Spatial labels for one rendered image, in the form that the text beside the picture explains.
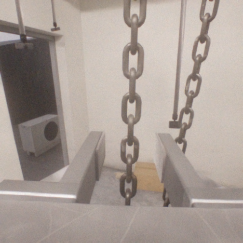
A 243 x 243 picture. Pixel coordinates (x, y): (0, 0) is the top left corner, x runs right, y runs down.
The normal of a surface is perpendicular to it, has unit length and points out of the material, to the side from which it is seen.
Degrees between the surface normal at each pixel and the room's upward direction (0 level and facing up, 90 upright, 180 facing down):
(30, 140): 90
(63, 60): 90
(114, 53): 90
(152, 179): 90
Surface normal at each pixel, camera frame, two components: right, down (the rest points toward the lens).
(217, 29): -0.33, 0.29
